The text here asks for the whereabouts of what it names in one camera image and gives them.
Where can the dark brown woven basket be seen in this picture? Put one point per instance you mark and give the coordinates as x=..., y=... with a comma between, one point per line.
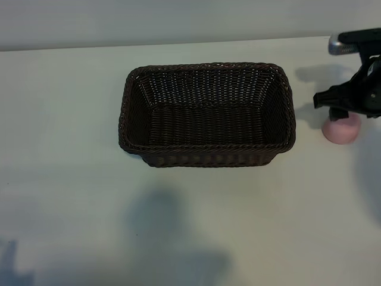
x=208, y=128

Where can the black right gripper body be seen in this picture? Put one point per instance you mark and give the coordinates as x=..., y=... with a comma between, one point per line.
x=352, y=98

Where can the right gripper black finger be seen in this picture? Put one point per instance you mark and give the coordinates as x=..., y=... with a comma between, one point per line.
x=326, y=98
x=340, y=114

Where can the pink peach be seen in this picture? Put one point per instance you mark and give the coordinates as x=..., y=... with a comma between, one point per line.
x=340, y=134

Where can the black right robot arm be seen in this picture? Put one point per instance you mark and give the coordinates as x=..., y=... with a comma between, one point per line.
x=374, y=89

